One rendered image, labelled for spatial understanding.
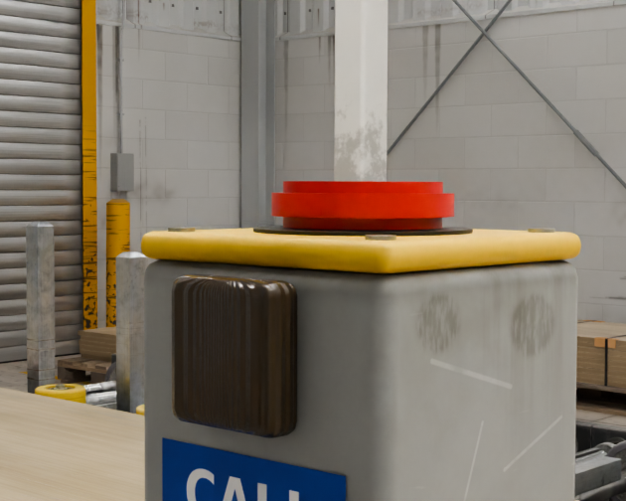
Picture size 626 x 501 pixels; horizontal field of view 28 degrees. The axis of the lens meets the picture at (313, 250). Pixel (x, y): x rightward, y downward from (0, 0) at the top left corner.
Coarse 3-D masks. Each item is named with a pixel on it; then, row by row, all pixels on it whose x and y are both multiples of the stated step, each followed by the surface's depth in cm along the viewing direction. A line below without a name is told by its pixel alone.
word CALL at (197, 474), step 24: (168, 456) 27; (192, 456) 26; (216, 456) 26; (240, 456) 25; (168, 480) 27; (192, 480) 26; (216, 480) 26; (240, 480) 25; (264, 480) 25; (288, 480) 24; (312, 480) 24; (336, 480) 23
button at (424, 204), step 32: (288, 192) 27; (320, 192) 26; (352, 192) 26; (384, 192) 26; (416, 192) 26; (288, 224) 27; (320, 224) 26; (352, 224) 26; (384, 224) 26; (416, 224) 26
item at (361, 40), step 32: (352, 0) 151; (384, 0) 152; (352, 32) 151; (384, 32) 152; (352, 64) 151; (384, 64) 153; (352, 96) 151; (384, 96) 153; (352, 128) 151; (384, 128) 153; (352, 160) 152; (384, 160) 153
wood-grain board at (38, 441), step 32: (0, 416) 178; (32, 416) 178; (64, 416) 178; (96, 416) 178; (128, 416) 178; (0, 448) 156; (32, 448) 156; (64, 448) 156; (96, 448) 156; (128, 448) 156; (0, 480) 139; (32, 480) 139; (64, 480) 139; (96, 480) 139; (128, 480) 139
